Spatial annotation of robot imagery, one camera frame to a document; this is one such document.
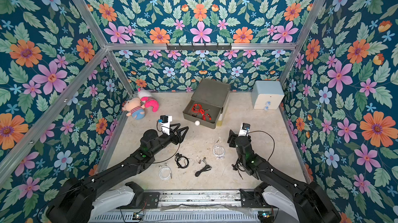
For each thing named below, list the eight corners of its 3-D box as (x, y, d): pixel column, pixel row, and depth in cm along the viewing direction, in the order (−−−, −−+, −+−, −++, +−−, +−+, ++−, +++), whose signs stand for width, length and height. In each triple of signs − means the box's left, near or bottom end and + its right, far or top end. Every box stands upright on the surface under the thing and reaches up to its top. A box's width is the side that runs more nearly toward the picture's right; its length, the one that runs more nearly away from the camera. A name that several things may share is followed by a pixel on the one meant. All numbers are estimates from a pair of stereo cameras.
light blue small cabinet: (253, 111, 111) (258, 96, 99) (248, 90, 125) (252, 75, 113) (278, 111, 111) (286, 96, 99) (270, 90, 125) (277, 75, 113)
